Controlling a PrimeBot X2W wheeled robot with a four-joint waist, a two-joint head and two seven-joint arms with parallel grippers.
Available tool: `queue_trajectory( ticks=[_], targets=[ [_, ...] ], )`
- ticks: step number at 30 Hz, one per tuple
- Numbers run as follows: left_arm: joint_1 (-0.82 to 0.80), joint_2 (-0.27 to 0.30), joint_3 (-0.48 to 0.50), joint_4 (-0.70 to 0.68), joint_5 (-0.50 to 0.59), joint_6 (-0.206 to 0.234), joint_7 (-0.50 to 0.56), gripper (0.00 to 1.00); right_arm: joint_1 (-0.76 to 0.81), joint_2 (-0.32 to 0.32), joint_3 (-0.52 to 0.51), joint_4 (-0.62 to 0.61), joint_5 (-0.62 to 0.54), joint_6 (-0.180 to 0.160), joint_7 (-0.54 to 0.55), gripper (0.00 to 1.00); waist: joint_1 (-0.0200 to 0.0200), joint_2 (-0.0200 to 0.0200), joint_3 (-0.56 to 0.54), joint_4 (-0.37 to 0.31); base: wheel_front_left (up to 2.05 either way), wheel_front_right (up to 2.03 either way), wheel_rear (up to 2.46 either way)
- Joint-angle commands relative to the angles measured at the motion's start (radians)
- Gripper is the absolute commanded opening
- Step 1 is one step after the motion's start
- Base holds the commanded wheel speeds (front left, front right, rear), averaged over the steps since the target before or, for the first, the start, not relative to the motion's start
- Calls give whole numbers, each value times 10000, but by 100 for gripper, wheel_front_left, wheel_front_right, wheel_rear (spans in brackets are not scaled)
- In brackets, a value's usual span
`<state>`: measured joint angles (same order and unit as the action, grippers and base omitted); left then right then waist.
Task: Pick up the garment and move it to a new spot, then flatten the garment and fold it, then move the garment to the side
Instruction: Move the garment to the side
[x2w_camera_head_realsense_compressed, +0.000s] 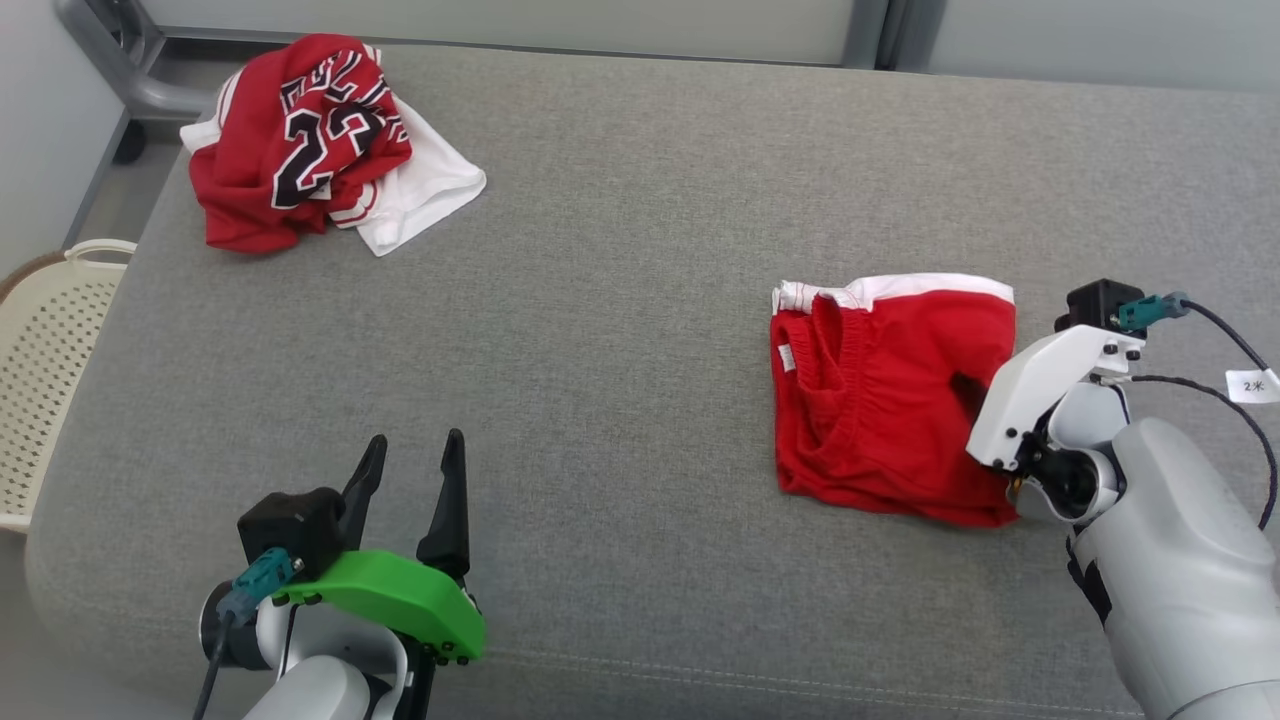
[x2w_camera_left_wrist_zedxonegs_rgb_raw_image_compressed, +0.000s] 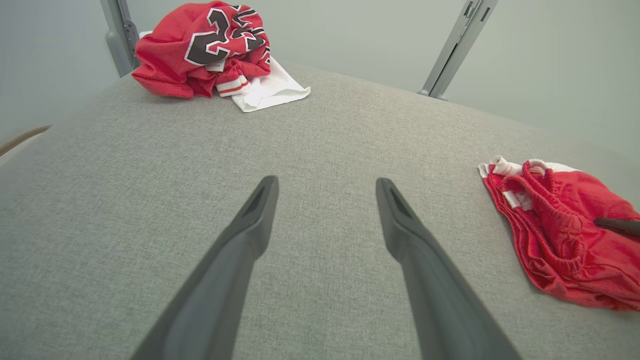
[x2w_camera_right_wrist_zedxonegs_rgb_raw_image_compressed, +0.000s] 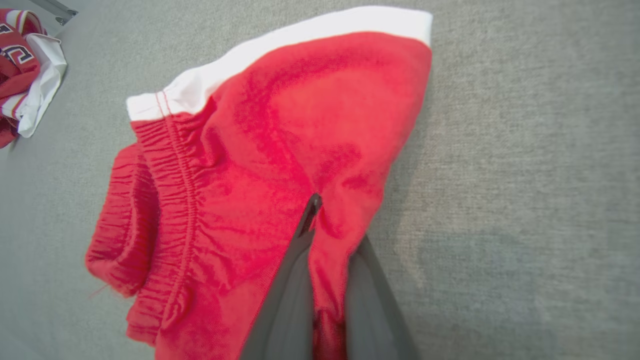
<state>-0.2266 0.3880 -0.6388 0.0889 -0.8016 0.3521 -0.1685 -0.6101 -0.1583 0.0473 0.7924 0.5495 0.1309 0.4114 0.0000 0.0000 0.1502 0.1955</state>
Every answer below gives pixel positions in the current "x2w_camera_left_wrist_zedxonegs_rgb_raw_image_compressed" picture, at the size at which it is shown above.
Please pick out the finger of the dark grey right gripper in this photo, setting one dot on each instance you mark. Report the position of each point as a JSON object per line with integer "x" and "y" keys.
{"x": 620, "y": 226}

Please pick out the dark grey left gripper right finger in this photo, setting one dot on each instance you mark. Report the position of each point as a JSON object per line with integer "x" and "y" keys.
{"x": 440, "y": 310}

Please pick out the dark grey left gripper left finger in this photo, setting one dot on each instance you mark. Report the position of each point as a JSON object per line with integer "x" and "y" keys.
{"x": 220, "y": 300}

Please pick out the red shorts with white trim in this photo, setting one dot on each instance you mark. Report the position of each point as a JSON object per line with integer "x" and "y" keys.
{"x": 550, "y": 240}

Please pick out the red Bulls 23 jersey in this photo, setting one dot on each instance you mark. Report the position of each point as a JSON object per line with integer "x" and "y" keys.
{"x": 170, "y": 60}

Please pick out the grey partition post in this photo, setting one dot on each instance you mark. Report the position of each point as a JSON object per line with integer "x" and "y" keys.
{"x": 457, "y": 45}
{"x": 117, "y": 50}

